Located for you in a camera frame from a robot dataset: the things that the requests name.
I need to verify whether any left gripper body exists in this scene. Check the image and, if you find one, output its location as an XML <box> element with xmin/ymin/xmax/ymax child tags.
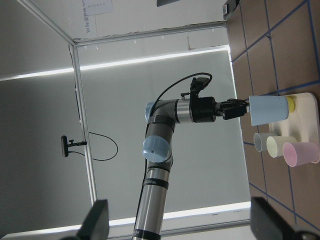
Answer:
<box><xmin>189</xmin><ymin>96</ymin><xmax>221</xmax><ymax>123</ymax></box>

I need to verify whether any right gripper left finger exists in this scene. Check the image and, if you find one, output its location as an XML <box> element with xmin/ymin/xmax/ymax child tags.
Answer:
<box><xmin>76</xmin><ymin>199</ymin><xmax>109</xmax><ymax>240</ymax></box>

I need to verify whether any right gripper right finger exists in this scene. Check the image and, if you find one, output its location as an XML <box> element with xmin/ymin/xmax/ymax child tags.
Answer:
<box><xmin>250</xmin><ymin>197</ymin><xmax>303</xmax><ymax>240</ymax></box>

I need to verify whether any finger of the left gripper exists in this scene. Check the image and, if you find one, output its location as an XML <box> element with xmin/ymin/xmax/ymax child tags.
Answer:
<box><xmin>220</xmin><ymin>98</ymin><xmax>249</xmax><ymax>107</ymax></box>
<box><xmin>221</xmin><ymin>106</ymin><xmax>248</xmax><ymax>120</ymax></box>

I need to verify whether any light blue plastic cup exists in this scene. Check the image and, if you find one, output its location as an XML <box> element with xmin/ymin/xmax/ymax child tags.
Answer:
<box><xmin>249</xmin><ymin>95</ymin><xmax>289</xmax><ymax>126</ymax></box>

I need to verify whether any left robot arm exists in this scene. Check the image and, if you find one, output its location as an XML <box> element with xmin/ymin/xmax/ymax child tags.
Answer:
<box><xmin>132</xmin><ymin>96</ymin><xmax>249</xmax><ymax>240</ymax></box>

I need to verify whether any grey plastic cup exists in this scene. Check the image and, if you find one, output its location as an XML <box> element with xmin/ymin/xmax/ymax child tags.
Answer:
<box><xmin>253</xmin><ymin>132</ymin><xmax>279</xmax><ymax>152</ymax></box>

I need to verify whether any pale green plastic cup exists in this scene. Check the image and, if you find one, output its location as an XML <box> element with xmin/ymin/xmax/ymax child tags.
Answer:
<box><xmin>266</xmin><ymin>136</ymin><xmax>298</xmax><ymax>158</ymax></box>

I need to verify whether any yellow plastic cup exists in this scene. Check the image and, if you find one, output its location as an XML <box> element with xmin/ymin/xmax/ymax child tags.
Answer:
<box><xmin>285</xmin><ymin>96</ymin><xmax>296</xmax><ymax>113</ymax></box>

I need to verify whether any pink plastic cup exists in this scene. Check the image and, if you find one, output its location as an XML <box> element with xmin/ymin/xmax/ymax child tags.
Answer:
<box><xmin>282</xmin><ymin>142</ymin><xmax>320</xmax><ymax>167</ymax></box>

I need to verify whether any cream plastic tray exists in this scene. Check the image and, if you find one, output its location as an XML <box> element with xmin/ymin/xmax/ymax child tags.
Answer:
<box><xmin>269</xmin><ymin>92</ymin><xmax>320</xmax><ymax>144</ymax></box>

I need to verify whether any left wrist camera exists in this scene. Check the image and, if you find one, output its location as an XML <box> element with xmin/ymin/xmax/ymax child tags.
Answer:
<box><xmin>190</xmin><ymin>77</ymin><xmax>211</xmax><ymax>95</ymax></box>

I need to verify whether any black mounted side camera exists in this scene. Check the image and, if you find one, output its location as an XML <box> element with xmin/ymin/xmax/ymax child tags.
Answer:
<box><xmin>60</xmin><ymin>135</ymin><xmax>87</xmax><ymax>158</ymax></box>

